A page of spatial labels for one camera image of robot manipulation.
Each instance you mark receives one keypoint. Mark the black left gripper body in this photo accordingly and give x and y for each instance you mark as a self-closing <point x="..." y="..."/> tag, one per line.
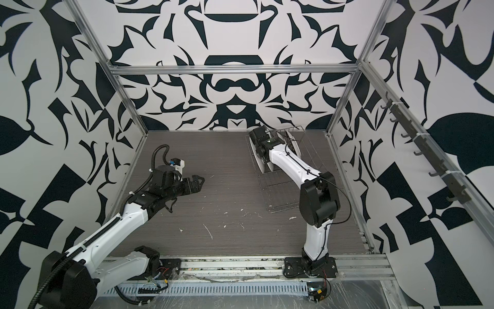
<point x="181" y="187"/>

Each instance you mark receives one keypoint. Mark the white slotted cable duct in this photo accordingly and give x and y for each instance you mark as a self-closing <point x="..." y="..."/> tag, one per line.
<point x="268" y="288"/>

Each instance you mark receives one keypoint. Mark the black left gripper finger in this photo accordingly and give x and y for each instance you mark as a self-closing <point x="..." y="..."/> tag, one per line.
<point x="195" y="188"/>
<point x="198" y="180"/>

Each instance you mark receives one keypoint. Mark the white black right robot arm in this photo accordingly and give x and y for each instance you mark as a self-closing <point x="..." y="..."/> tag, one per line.
<point x="318" y="199"/>

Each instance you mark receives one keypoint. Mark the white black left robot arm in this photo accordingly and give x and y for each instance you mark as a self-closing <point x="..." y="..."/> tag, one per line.
<point x="77" y="277"/>

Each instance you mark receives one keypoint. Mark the small green circuit board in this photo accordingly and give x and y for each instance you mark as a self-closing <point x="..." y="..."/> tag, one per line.
<point x="317" y="292"/>

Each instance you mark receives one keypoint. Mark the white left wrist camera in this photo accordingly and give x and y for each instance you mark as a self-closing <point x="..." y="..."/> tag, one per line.
<point x="177" y="164"/>

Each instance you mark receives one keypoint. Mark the white plate in rack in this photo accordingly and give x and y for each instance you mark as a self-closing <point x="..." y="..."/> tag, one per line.
<point x="266" y="160"/>

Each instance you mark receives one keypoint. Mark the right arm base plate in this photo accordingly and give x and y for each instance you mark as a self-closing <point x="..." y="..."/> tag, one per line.
<point x="303" y="267"/>

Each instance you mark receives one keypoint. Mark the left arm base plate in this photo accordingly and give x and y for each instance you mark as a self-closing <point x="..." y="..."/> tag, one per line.
<point x="167" y="268"/>

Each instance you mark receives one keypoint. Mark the grey wall hook rail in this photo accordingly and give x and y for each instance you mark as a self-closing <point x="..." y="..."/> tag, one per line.
<point x="428" y="148"/>

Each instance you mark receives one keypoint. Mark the green rimmed round plate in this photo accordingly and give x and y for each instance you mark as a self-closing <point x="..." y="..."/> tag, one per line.
<point x="258" y="159"/>

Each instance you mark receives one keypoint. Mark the wire dish rack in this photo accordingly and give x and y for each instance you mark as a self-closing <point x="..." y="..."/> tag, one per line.
<point x="281" y="189"/>

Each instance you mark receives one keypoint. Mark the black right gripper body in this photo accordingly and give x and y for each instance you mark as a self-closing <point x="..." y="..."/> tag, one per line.
<point x="260" y="150"/>

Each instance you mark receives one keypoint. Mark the red lettered round plate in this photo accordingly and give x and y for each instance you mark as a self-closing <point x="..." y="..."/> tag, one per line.
<point x="292" y="143"/>

